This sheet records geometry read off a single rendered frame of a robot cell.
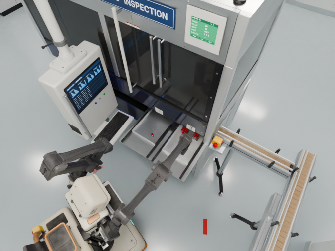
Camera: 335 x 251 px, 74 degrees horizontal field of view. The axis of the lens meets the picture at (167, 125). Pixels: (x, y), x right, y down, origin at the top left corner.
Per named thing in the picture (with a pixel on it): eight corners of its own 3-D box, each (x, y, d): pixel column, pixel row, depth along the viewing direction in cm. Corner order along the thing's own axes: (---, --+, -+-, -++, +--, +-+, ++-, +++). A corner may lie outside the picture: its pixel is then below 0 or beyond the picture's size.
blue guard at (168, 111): (53, 54, 250) (45, 40, 235) (204, 136, 191) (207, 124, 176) (52, 54, 250) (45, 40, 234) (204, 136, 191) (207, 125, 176)
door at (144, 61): (120, 76, 201) (104, 13, 151) (162, 98, 187) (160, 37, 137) (120, 76, 201) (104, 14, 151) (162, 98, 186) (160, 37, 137)
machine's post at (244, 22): (196, 172, 278) (244, 6, 101) (200, 175, 276) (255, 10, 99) (193, 176, 275) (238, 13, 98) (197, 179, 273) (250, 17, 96)
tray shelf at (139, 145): (149, 107, 226) (149, 105, 224) (210, 140, 204) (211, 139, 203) (118, 141, 204) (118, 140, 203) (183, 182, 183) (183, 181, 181)
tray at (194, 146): (181, 123, 212) (181, 121, 209) (206, 136, 204) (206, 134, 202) (162, 150, 197) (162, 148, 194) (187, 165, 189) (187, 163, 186)
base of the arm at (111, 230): (99, 224, 134) (109, 241, 129) (106, 215, 132) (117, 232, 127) (109, 220, 141) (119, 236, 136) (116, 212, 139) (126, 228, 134)
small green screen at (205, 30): (185, 41, 126) (188, 4, 109) (219, 54, 120) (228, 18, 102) (184, 42, 126) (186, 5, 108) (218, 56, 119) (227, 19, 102)
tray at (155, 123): (153, 108, 223) (153, 105, 220) (175, 119, 215) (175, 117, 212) (132, 132, 207) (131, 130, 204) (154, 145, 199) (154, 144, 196)
